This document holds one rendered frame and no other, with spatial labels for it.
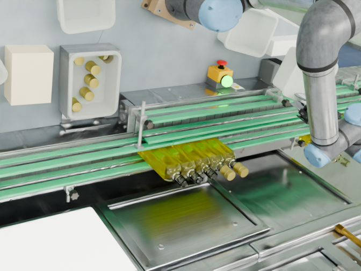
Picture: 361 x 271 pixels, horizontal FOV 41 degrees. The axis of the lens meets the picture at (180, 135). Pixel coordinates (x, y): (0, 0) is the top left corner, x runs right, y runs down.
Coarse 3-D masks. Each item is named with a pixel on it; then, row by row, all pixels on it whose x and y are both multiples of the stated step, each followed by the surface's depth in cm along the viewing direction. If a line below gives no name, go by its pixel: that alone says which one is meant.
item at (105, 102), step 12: (72, 60) 143; (84, 60) 153; (96, 60) 156; (120, 60) 152; (72, 72) 145; (84, 72) 155; (108, 72) 159; (120, 72) 154; (72, 84) 147; (84, 84) 157; (108, 84) 160; (72, 96) 157; (96, 96) 162; (108, 96) 162; (84, 108) 159; (96, 108) 160; (108, 108) 161
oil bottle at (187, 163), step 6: (168, 150) 163; (174, 150) 163; (180, 150) 164; (174, 156) 160; (180, 156) 160; (186, 156) 160; (180, 162) 157; (186, 162) 157; (192, 162) 158; (186, 168) 156; (192, 168) 157; (186, 174) 156
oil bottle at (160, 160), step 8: (144, 152) 164; (152, 152) 160; (160, 152) 160; (152, 160) 160; (160, 160) 156; (168, 160) 156; (160, 168) 156; (168, 168) 153; (176, 168) 153; (168, 176) 153
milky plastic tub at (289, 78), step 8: (288, 56) 161; (288, 64) 160; (296, 64) 156; (280, 72) 162; (288, 72) 159; (296, 72) 169; (336, 72) 170; (280, 80) 161; (288, 80) 158; (296, 80) 171; (280, 88) 161; (288, 88) 171; (296, 88) 173; (304, 88) 176; (288, 96) 161; (296, 96) 165
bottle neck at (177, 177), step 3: (174, 174) 153; (177, 174) 152; (180, 174) 153; (174, 177) 152; (177, 177) 151; (180, 177) 151; (183, 177) 151; (177, 180) 151; (180, 180) 150; (183, 180) 150; (186, 180) 150; (177, 183) 151; (180, 183) 149; (183, 183) 152; (186, 183) 151; (180, 186) 150; (183, 186) 151
